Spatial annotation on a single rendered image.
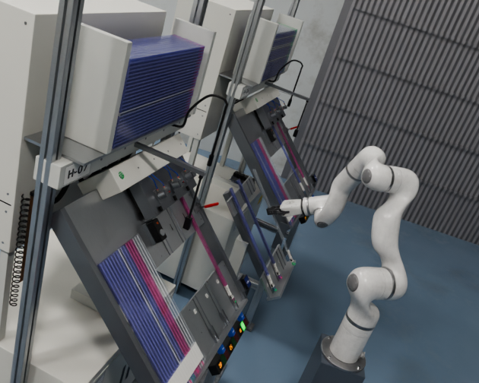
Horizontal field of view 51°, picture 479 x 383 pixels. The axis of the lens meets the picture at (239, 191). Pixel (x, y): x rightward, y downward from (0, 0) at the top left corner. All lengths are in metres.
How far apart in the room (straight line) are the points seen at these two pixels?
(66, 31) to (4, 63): 0.25
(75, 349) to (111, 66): 1.02
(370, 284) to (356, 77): 3.39
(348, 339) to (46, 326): 1.12
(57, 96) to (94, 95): 0.15
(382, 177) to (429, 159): 3.50
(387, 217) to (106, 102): 1.06
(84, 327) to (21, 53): 1.04
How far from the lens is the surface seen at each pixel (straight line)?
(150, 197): 1.73
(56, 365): 1.89
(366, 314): 1.97
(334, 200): 2.17
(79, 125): 1.50
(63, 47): 1.30
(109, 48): 1.40
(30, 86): 1.45
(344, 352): 2.09
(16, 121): 1.49
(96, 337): 1.99
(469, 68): 5.20
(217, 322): 1.97
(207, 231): 2.08
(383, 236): 1.91
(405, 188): 1.94
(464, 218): 5.69
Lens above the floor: 2.01
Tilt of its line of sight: 25 degrees down
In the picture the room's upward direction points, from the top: 18 degrees clockwise
